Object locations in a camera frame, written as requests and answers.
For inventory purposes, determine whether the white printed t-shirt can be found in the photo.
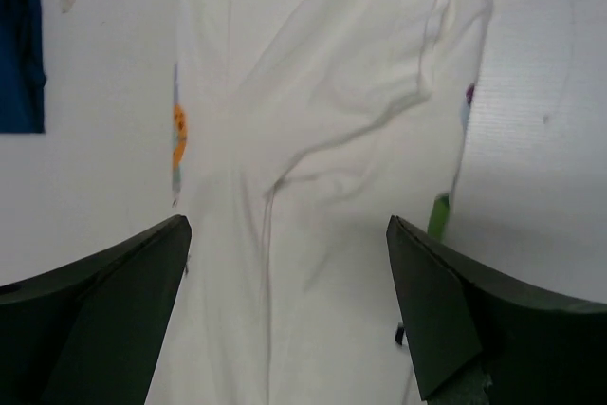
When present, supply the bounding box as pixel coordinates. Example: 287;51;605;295
148;0;492;404

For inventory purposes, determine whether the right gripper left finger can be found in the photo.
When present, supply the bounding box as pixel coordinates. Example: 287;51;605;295
1;215;192;405

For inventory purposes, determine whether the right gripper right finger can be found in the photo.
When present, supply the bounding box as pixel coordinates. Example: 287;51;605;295
386;217;606;404

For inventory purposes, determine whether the folded blue t-shirt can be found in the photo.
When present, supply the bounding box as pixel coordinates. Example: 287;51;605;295
1;0;46;134

